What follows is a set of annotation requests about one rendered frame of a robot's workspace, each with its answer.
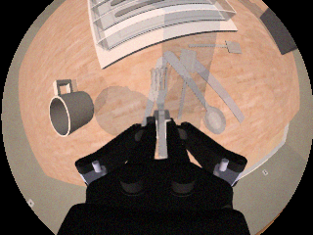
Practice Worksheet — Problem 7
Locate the dark grey mug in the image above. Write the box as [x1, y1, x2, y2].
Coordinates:
[49, 79, 94, 137]

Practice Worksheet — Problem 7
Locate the white flat base plate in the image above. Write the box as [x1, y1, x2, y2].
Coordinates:
[93, 20, 238, 70]

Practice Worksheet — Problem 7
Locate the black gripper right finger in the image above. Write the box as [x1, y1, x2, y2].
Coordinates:
[164, 110, 247, 194]

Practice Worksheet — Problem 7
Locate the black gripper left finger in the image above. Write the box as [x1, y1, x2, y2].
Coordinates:
[75, 110, 159, 193]

